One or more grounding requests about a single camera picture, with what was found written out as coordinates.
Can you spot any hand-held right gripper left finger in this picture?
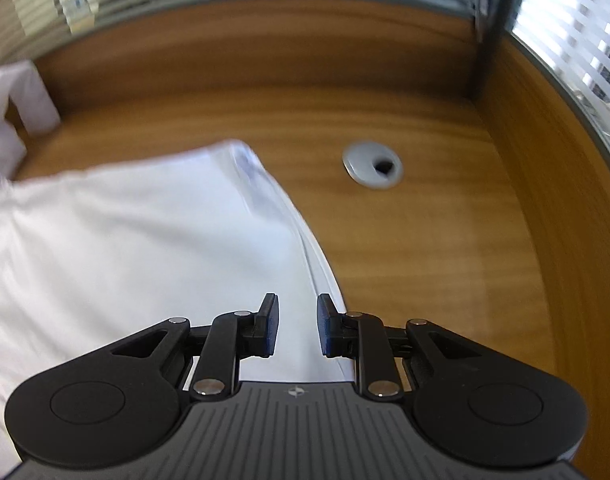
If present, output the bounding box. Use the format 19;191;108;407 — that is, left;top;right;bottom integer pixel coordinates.
110;292;281;401

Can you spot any grey desk cable grommet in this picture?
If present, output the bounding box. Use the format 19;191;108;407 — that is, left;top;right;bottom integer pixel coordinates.
342;141;404;190

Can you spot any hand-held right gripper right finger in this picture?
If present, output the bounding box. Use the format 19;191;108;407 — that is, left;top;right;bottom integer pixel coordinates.
316;293;488;400

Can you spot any dark partition post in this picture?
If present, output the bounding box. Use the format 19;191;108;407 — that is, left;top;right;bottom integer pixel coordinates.
471;0;534;99

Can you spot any white collared shirt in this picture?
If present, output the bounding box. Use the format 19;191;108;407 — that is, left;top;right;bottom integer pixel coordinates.
0;59;354;477

